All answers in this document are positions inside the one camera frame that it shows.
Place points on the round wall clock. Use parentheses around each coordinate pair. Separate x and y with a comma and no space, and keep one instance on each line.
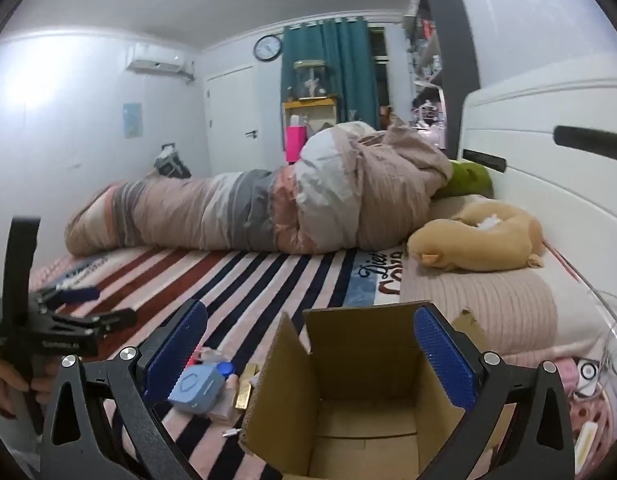
(267,48)

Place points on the black bag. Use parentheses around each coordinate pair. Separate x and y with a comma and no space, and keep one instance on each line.
(171,162)

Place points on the window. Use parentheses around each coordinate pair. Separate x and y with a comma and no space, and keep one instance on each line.
(379,65)

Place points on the white door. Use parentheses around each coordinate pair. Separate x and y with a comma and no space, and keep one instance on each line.
(233,120)

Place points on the small white round device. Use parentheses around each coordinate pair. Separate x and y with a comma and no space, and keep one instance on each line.
(587,371)

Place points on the light blue plastic device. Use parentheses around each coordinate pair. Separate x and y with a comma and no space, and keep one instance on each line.
(196,390)

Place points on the person's left hand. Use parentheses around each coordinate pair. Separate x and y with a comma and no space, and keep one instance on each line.
(3,385)

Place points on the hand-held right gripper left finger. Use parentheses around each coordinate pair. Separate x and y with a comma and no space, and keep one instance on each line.
(178,350)

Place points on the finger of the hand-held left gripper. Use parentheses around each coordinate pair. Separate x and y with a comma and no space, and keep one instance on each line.
(113,320)
(78,294)

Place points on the gold rectangular box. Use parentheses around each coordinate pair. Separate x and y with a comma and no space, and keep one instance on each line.
(246,390)

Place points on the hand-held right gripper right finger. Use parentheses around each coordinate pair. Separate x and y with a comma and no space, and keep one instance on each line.
(443,360)

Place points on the yellow plush toy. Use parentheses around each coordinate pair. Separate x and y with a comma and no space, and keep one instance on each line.
(488,250)

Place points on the dark tall bookshelf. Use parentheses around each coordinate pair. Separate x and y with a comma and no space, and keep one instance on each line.
(461,60)

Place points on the light blue wall poster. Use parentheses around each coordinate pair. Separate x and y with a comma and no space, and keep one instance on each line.
(133,120)

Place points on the teal curtain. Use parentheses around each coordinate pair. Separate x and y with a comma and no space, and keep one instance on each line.
(348,70)

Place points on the pink patterned cloth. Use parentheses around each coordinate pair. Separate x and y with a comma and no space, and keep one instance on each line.
(588,420)

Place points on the pink grey patchwork quilt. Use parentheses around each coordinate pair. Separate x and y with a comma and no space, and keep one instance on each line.
(338,185)

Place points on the brown cardboard box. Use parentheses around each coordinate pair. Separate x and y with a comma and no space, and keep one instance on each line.
(358,360)

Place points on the pink container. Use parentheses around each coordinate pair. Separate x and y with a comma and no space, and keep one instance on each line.
(295,142)

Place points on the white air conditioner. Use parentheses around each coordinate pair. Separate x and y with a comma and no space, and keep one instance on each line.
(156,62)

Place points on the yellow cabinet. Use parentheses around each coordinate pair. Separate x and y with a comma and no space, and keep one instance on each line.
(318,112)

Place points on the pink ribbed pillow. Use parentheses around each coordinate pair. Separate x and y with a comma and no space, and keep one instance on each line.
(488,305)

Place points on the striped plush blanket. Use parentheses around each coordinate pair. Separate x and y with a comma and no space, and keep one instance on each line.
(238,280)

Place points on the glass tank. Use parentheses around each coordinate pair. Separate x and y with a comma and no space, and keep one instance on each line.
(313,80)

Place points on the white bed headboard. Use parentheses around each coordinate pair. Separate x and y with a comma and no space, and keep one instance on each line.
(563,195)

